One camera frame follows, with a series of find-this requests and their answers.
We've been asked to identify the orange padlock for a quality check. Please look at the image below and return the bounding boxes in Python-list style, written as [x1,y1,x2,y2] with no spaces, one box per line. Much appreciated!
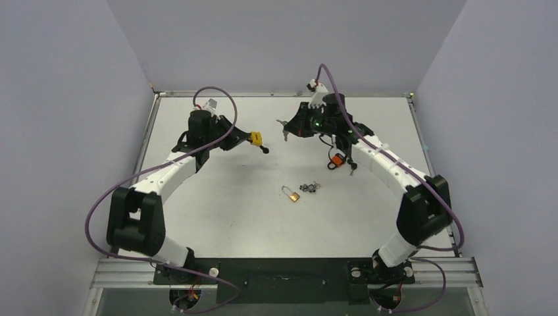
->
[327,153,346,171]

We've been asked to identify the yellow padlock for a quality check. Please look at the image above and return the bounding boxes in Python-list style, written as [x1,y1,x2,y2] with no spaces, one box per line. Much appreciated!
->
[248,131,269,154]

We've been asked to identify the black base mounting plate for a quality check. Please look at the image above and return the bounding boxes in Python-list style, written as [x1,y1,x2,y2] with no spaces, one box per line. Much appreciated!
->
[153,257,415,304]

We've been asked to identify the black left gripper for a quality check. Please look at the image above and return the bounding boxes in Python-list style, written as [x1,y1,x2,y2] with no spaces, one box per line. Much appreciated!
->
[205,115,251,151]

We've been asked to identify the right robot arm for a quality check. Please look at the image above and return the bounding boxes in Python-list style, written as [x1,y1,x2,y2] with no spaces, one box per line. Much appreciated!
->
[281,93,453,281]

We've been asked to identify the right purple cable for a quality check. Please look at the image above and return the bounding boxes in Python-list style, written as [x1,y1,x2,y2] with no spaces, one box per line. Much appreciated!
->
[315,63,466,252]

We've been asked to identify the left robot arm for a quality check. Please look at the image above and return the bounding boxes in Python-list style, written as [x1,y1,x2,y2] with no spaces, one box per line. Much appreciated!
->
[107,109,263,283]

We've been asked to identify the black keys of orange padlock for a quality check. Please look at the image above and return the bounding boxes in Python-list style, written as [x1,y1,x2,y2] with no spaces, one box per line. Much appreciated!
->
[347,159,358,176]

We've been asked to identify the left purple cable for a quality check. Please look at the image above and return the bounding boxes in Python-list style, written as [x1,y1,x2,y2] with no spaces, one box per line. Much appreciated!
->
[84,86,238,263]

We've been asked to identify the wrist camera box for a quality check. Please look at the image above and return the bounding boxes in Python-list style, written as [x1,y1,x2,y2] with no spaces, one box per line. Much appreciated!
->
[202,99,218,116]
[307,78,329,109]

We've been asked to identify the brass padlock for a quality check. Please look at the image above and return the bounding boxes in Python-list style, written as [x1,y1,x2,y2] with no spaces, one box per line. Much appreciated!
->
[281,186,300,202]

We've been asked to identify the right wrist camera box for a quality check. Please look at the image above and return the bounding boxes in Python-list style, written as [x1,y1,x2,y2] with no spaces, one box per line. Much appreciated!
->
[307,78,329,109]

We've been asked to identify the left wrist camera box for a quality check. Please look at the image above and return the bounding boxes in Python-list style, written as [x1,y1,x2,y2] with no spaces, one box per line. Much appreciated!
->
[202,99,218,116]

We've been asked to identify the purple cable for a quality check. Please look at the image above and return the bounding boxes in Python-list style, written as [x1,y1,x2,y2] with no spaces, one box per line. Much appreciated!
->
[315,63,466,252]
[84,86,238,263]

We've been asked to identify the silver keys of yellow padlock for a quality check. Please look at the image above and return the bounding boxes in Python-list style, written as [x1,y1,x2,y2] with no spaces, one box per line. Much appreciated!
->
[276,119,289,142]

